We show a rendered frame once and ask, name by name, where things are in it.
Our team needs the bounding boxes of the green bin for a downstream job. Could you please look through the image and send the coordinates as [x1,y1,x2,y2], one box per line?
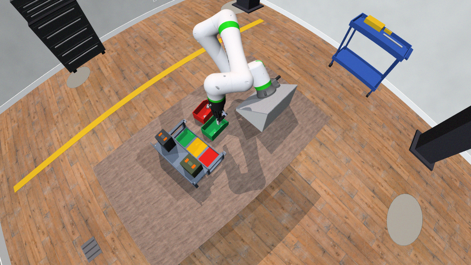
[201,116,229,141]

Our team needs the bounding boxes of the red bin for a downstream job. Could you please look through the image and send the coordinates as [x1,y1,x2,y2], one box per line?
[193,99,213,124]

